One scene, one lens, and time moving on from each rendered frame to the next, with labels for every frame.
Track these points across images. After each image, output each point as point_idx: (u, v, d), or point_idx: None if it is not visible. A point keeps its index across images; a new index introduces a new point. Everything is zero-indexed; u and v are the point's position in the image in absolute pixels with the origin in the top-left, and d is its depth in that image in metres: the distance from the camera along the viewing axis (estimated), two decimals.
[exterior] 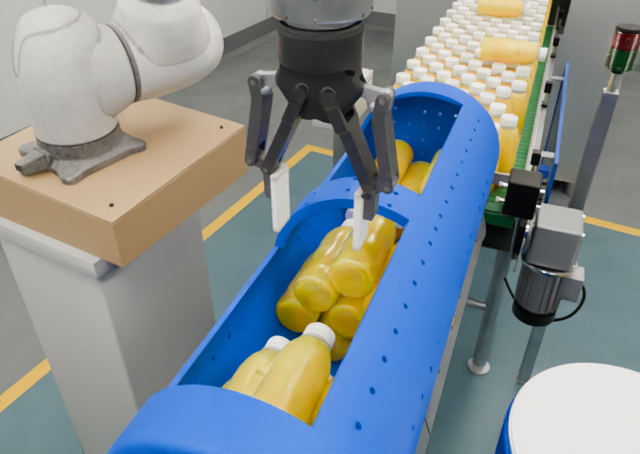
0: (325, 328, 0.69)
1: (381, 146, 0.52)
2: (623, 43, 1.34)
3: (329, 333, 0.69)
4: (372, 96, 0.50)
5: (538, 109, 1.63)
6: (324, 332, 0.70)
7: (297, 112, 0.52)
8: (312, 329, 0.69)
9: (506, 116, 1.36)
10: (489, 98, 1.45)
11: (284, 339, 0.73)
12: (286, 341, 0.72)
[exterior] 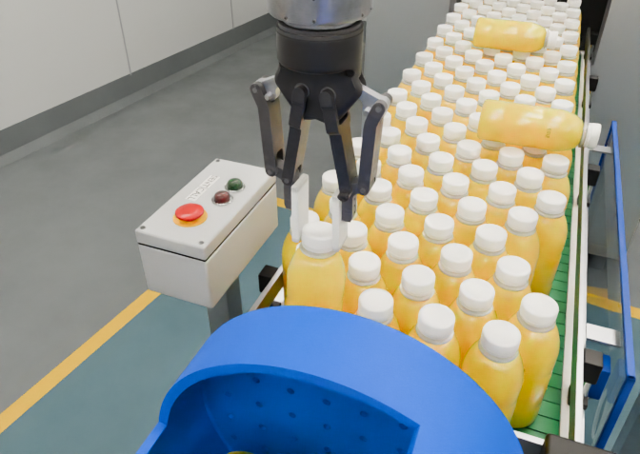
0: (319, 244, 0.60)
1: (367, 149, 0.52)
2: None
3: (326, 246, 0.60)
4: (370, 101, 0.50)
5: (584, 233, 0.90)
6: (322, 232, 0.61)
7: (302, 113, 0.52)
8: (308, 246, 0.60)
9: (531, 301, 0.63)
10: (493, 242, 0.72)
11: None
12: None
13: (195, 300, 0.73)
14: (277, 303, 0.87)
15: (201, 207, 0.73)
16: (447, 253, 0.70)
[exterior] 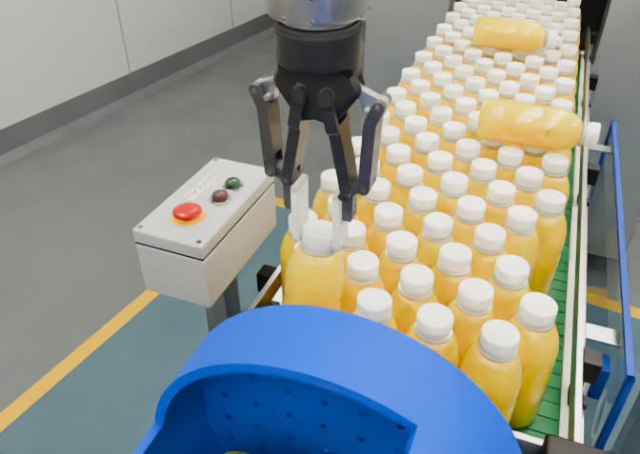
0: (319, 243, 0.60)
1: (367, 149, 0.52)
2: None
3: (326, 245, 0.60)
4: (369, 101, 0.50)
5: (583, 233, 0.90)
6: (323, 231, 0.61)
7: (301, 113, 0.52)
8: (308, 244, 0.60)
9: (530, 301, 0.63)
10: (492, 241, 0.72)
11: None
12: None
13: (193, 300, 0.73)
14: (275, 303, 0.87)
15: (199, 206, 0.73)
16: (446, 252, 0.70)
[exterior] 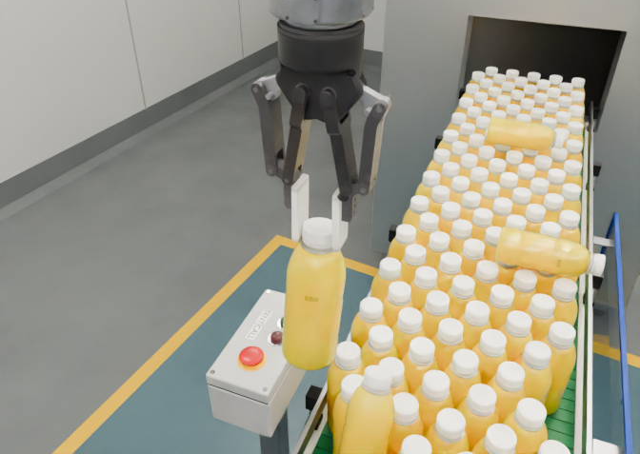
0: (378, 383, 0.76)
1: (368, 149, 0.52)
2: None
3: (384, 384, 0.77)
4: (370, 101, 0.51)
5: (590, 349, 1.02)
6: (381, 374, 0.78)
7: (302, 113, 0.52)
8: (369, 384, 0.77)
9: (548, 449, 0.75)
10: (513, 382, 0.84)
11: (318, 237, 0.59)
12: (321, 238, 0.60)
13: (256, 430, 0.85)
14: (319, 415, 0.99)
15: (261, 350, 0.85)
16: (474, 395, 0.82)
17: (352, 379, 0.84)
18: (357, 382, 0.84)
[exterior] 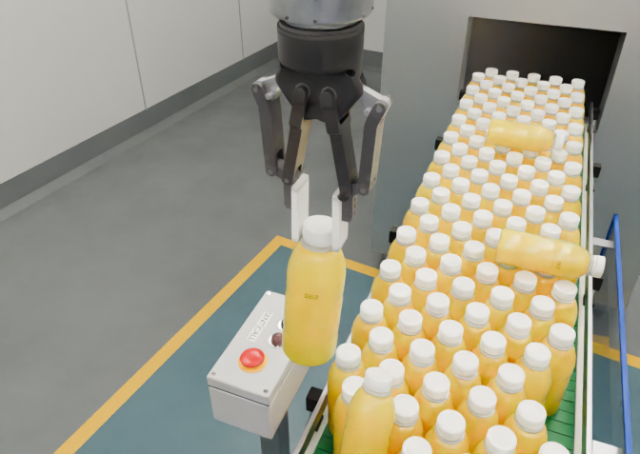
0: (379, 384, 0.77)
1: (368, 149, 0.52)
2: None
3: (384, 386, 0.77)
4: (370, 101, 0.50)
5: (590, 351, 1.02)
6: (381, 376, 0.78)
7: (302, 113, 0.52)
8: (370, 385, 0.77)
9: (548, 451, 0.75)
10: (513, 384, 0.84)
11: (318, 235, 0.59)
12: (321, 236, 0.60)
13: (257, 432, 0.85)
14: (320, 416, 0.99)
15: (262, 352, 0.85)
16: (474, 397, 0.82)
17: (353, 381, 0.84)
18: (358, 384, 0.84)
